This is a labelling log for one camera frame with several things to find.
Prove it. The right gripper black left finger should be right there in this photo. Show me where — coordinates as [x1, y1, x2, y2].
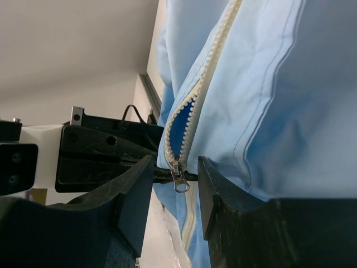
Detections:
[1, 156, 153, 267]

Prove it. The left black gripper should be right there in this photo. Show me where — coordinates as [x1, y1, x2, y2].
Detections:
[1, 120, 38, 196]

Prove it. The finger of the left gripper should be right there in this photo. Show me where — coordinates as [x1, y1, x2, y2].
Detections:
[55, 113, 199, 193]

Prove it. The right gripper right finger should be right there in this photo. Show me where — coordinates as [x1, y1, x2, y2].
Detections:
[198, 157, 356, 267]

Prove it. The light blue hooded jacket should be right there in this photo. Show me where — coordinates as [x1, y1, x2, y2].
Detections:
[154, 1, 356, 267]

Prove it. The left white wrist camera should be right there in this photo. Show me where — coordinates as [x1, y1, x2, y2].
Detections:
[20, 125, 64, 189]

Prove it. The aluminium table frame rail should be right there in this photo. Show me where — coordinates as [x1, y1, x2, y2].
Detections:
[139, 73, 162, 119]

